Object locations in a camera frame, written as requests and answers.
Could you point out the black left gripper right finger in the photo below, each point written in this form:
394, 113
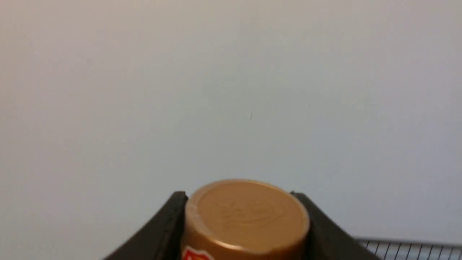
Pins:
326, 240

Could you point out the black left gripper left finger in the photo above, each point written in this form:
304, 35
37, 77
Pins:
159, 238

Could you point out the large cooking wine bottle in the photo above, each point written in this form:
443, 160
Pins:
242, 219

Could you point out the black wire mesh shelf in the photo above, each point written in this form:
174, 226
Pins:
412, 250

